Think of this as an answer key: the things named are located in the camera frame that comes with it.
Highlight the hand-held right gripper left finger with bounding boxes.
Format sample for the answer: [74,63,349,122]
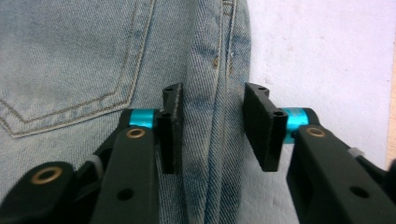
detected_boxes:
[129,82,184,175]

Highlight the light blue denim shorts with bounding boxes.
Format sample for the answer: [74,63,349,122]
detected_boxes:
[0,0,252,224]

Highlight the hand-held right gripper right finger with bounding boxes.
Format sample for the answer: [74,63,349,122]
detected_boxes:
[242,82,309,173]

